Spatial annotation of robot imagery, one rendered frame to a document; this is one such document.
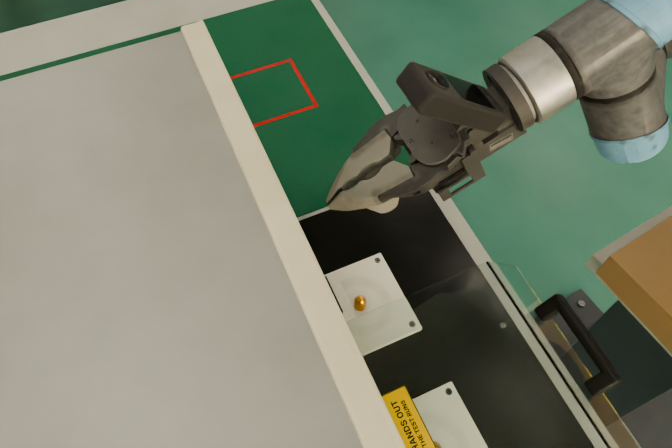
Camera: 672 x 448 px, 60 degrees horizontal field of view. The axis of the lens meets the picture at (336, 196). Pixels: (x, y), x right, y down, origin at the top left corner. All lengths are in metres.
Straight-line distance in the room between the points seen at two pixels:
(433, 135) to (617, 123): 0.19
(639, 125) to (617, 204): 1.56
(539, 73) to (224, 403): 0.39
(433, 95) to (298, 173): 0.68
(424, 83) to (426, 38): 2.08
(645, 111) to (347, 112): 0.72
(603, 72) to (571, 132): 1.76
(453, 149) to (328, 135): 0.67
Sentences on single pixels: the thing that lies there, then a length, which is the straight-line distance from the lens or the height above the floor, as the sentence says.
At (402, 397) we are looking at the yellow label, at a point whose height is 1.07.
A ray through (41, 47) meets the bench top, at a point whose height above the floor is 0.75.
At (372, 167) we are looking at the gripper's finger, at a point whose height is 1.20.
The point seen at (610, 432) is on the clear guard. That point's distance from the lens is 0.69.
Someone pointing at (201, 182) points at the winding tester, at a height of 1.32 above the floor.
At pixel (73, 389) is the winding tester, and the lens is 0.40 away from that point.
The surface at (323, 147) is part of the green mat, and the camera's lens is 1.18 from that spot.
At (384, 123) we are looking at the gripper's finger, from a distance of 0.59.
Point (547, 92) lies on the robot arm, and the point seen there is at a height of 1.28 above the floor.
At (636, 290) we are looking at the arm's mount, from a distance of 1.07.
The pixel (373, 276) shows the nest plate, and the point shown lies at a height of 0.78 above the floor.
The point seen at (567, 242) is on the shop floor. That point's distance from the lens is 2.06.
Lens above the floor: 1.67
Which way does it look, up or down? 56 degrees down
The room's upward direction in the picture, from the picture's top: straight up
